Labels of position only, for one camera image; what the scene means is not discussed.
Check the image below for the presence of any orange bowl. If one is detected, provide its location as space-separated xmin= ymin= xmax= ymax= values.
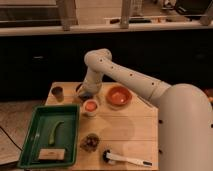
xmin=106 ymin=86 xmax=132 ymax=106

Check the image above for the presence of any green plastic tray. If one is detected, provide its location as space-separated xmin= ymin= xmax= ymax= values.
xmin=18 ymin=105 xmax=80 ymax=169

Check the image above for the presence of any wooden block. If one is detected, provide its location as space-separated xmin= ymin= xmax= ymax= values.
xmin=38 ymin=149 xmax=66 ymax=160

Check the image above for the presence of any clear container with nuts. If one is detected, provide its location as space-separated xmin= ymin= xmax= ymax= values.
xmin=80 ymin=133 xmax=100 ymax=152

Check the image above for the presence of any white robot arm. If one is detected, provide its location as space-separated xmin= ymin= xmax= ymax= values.
xmin=82 ymin=48 xmax=213 ymax=171

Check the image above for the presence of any green cucumber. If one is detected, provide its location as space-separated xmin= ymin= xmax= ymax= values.
xmin=48 ymin=121 xmax=64 ymax=145

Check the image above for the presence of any dark brown cup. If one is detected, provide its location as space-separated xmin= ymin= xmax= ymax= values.
xmin=51 ymin=86 xmax=64 ymax=102

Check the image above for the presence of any black cable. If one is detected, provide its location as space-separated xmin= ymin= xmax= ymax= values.
xmin=0 ymin=125 xmax=24 ymax=153

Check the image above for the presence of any red apple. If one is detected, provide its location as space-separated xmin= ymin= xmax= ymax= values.
xmin=85 ymin=101 xmax=97 ymax=111

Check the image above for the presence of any white dish brush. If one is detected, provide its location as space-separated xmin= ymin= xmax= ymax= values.
xmin=103 ymin=150 xmax=152 ymax=167

